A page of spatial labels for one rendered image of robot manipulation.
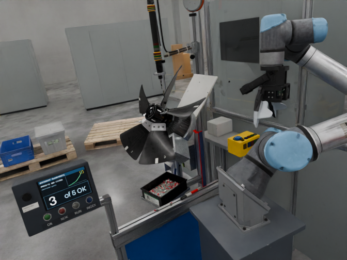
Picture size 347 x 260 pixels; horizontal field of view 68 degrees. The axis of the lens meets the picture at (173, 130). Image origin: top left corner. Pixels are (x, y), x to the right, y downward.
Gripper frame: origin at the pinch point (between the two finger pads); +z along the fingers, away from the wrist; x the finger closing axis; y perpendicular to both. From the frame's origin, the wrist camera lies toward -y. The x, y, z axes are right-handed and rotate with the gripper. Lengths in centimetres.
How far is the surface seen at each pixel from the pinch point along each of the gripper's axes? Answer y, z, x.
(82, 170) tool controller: -49, 13, -48
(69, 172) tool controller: -50, 12, -52
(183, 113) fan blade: -53, 6, 16
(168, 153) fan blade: -61, 29, 9
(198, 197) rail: -39, 49, 7
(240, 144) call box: -28.0, 24.8, 32.0
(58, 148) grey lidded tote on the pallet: -354, 103, 49
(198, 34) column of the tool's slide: -93, -37, 83
